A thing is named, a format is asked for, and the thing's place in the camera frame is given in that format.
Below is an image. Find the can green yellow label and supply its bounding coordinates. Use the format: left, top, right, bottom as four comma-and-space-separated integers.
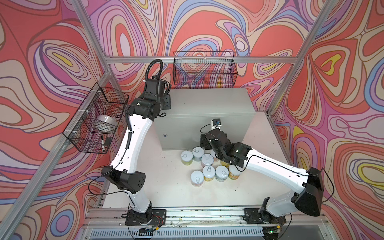
181, 151, 193, 166

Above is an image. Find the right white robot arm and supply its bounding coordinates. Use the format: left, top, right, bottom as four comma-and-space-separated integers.
201, 128, 324, 224

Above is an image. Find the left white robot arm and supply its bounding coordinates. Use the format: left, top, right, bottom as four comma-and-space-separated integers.
102, 59, 172, 225

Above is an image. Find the can plain lid centre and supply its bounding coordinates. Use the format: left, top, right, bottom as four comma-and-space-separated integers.
201, 154, 214, 168

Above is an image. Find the can blue label back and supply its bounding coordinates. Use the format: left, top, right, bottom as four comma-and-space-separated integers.
192, 147, 205, 162

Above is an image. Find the can yellow label right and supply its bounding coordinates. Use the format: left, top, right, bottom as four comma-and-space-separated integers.
220, 160, 230, 169

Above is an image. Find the can yellow label front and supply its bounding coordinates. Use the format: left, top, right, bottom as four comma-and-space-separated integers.
203, 166, 216, 182

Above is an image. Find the can blue green label front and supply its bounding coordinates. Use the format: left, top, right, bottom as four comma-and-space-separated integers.
215, 166, 229, 182

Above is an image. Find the grey metal cabinet box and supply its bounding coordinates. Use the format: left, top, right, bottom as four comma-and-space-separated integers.
152, 88, 256, 151

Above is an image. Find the can orange label plastic lid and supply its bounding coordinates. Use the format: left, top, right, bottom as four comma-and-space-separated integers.
229, 165, 242, 180

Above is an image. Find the black marker pen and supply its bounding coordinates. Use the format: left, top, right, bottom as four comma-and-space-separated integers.
101, 136, 106, 153

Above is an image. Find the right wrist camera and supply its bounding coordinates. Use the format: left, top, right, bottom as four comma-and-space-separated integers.
212, 119, 221, 128

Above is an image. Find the black wire basket back wall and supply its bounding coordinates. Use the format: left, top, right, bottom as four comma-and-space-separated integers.
173, 50, 238, 89

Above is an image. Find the black wire basket wall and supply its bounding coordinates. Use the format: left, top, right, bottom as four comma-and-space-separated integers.
63, 83, 129, 154
173, 50, 238, 89

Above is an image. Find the black wire basket left wall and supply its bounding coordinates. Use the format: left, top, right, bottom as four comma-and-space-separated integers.
63, 83, 129, 154

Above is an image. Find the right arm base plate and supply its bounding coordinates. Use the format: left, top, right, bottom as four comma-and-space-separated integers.
243, 208, 287, 225

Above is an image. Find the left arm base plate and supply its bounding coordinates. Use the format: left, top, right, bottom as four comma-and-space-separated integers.
125, 209, 167, 227

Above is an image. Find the aluminium rail front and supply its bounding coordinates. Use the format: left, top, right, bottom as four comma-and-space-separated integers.
81, 205, 331, 229

